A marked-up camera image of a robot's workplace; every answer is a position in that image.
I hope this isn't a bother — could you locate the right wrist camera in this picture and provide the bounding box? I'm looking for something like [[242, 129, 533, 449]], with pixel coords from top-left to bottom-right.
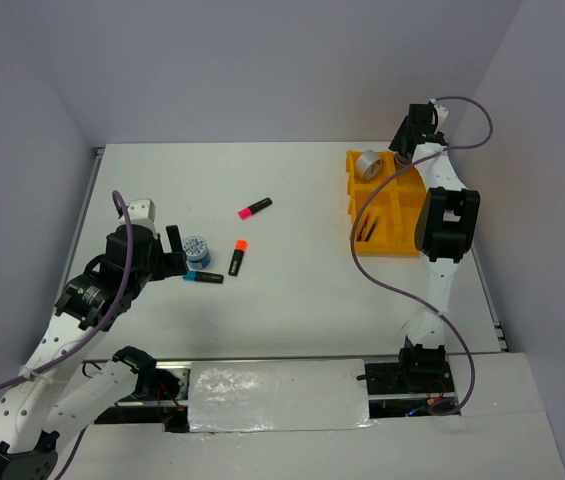
[[430, 99, 449, 132]]

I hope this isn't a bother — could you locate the red gel pen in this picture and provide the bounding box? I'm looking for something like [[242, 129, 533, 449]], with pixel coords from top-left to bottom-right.
[[356, 214, 370, 242]]

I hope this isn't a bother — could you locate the blue highlighter marker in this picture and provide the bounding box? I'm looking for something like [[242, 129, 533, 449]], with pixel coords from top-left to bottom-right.
[[182, 270, 224, 284]]

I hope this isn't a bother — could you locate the orange highlighter marker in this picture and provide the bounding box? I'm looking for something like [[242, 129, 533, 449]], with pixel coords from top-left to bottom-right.
[[228, 239, 248, 277]]

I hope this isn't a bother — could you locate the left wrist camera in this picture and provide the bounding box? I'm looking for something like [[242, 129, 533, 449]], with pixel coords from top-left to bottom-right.
[[128, 198, 157, 234]]

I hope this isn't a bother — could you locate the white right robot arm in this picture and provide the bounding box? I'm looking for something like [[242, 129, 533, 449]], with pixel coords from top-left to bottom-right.
[[389, 100, 480, 391]]

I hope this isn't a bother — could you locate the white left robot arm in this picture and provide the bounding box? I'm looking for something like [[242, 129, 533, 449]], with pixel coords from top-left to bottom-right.
[[0, 224, 188, 479]]

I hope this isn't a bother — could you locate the left table aluminium rail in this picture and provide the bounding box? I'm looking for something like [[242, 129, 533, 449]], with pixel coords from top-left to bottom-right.
[[57, 146, 105, 295]]

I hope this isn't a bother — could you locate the yellow compartment tray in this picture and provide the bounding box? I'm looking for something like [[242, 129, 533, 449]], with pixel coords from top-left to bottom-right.
[[346, 150, 426, 256]]

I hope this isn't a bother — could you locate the pink highlighter marker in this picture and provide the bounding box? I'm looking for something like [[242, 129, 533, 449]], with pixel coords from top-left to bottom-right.
[[238, 197, 273, 220]]

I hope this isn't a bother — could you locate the right table aluminium rail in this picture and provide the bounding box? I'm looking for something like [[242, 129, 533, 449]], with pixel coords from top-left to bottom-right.
[[445, 249, 505, 354]]

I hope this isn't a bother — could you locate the blue paint jar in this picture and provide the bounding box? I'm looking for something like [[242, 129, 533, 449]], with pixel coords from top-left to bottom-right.
[[182, 236, 211, 269], [394, 152, 413, 168]]

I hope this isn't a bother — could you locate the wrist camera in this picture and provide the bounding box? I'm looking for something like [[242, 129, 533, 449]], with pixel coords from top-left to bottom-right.
[[128, 198, 157, 234], [430, 99, 449, 132]]

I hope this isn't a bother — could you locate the table aluminium rail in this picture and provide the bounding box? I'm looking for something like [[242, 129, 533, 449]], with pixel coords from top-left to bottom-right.
[[445, 249, 505, 354], [57, 146, 105, 295]]

